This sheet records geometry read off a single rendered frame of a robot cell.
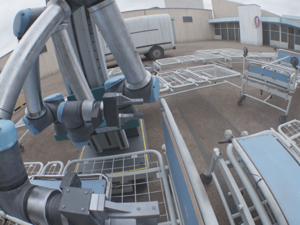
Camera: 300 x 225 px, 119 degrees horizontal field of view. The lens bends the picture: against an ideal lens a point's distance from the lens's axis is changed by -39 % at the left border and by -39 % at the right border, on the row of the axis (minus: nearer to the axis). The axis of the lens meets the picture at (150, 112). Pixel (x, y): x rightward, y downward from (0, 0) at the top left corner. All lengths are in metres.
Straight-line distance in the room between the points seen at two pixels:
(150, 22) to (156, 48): 1.45
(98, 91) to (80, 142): 0.47
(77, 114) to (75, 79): 0.19
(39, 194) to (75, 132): 0.40
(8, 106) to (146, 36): 7.42
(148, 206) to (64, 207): 0.13
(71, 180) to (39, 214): 0.10
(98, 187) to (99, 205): 0.62
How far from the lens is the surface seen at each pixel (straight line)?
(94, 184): 0.87
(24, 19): 0.67
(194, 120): 2.14
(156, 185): 1.41
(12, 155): 0.31
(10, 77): 0.44
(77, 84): 0.70
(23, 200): 0.32
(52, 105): 1.02
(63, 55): 0.71
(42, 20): 0.54
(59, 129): 1.09
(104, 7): 0.57
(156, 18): 7.92
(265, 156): 0.94
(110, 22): 0.58
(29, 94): 0.84
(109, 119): 0.58
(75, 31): 1.12
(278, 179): 0.86
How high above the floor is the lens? 1.19
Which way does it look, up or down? 29 degrees down
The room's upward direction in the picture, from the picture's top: 10 degrees counter-clockwise
